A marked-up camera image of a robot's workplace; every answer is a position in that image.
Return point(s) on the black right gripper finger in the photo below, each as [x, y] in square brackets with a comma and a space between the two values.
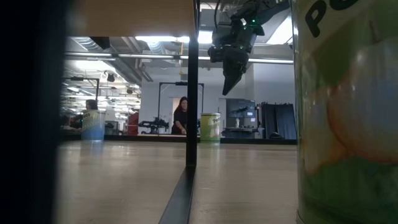
[242, 69]
[229, 79]

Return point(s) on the person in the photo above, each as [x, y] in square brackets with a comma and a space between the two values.
[179, 119]
[91, 104]

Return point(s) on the black gantry frame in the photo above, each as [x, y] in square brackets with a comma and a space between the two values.
[97, 90]
[164, 83]

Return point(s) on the wall monitor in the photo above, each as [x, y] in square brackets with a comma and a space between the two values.
[241, 109]

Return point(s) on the red cabinet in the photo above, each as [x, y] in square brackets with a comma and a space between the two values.
[133, 123]

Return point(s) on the dark background table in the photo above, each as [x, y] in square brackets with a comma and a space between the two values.
[242, 131]

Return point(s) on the blue and white tin can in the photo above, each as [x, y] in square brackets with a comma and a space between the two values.
[92, 126]

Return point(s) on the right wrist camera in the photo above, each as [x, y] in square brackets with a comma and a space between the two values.
[216, 53]

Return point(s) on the long ceiling light tube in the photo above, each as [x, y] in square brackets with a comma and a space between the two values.
[146, 56]

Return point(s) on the wooden shelf black metal frame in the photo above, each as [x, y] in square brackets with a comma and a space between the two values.
[130, 18]

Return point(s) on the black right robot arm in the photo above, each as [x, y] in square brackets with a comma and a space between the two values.
[267, 7]

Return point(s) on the green pears tin can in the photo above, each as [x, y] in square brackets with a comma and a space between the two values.
[210, 129]
[348, 124]

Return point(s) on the black curtain booth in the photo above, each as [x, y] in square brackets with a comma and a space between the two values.
[278, 121]

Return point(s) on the white bottle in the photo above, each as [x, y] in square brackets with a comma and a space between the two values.
[237, 123]

